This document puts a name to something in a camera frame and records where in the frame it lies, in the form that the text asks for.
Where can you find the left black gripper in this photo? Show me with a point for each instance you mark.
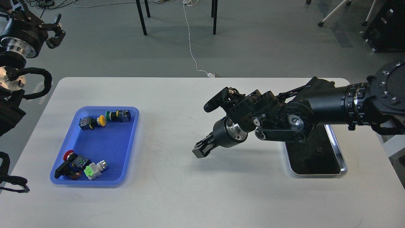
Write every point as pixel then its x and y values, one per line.
pixel 27 31

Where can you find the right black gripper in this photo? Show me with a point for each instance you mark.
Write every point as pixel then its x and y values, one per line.
pixel 225 133

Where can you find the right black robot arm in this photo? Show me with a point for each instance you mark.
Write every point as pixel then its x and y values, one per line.
pixel 291 116

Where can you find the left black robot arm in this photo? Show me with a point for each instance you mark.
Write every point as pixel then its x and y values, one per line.
pixel 13 71

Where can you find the blue plastic tray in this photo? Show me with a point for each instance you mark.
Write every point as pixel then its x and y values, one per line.
pixel 112 143

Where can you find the black table leg left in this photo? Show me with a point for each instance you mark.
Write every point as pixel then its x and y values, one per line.
pixel 140 13

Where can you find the black table leg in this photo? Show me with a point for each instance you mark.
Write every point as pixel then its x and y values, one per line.
pixel 140 13
pixel 214 8

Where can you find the silver metal tray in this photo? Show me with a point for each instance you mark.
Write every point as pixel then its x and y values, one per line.
pixel 319 157

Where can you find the red emergency stop button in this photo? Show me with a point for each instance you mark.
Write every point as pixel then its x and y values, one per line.
pixel 73 165

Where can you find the black table leg right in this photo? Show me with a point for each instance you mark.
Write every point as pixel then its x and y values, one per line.
pixel 214 8

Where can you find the white chair base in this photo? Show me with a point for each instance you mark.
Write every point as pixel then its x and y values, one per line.
pixel 348 3

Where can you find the black equipment cart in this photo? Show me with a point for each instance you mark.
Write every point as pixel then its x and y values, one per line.
pixel 386 33

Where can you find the green push button switch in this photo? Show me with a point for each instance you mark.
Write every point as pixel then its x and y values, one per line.
pixel 122 116

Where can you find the yellow push button switch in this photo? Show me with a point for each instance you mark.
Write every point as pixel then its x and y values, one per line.
pixel 88 123

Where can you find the white green selector switch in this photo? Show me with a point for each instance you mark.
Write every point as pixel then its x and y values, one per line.
pixel 94 170

